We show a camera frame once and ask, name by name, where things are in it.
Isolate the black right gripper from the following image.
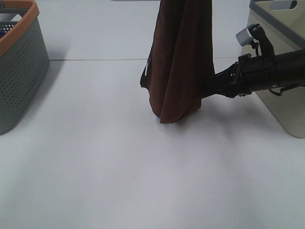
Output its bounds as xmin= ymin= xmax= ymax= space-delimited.
xmin=199 ymin=61 xmax=254 ymax=99

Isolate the brown towel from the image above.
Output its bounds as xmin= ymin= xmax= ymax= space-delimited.
xmin=140 ymin=0 xmax=215 ymax=124

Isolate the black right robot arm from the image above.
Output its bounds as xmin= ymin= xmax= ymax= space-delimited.
xmin=199 ymin=50 xmax=305 ymax=98

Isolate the beige bin grey rim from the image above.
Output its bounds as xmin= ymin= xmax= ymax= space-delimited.
xmin=247 ymin=0 xmax=305 ymax=138

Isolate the grey perforated basket orange rim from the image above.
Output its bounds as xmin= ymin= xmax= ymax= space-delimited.
xmin=0 ymin=0 xmax=50 ymax=134

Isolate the blue cloth in basket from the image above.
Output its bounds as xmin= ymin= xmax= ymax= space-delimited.
xmin=0 ymin=30 xmax=6 ymax=38

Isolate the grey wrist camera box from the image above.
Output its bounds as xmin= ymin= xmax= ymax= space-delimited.
xmin=235 ymin=23 xmax=261 ymax=47

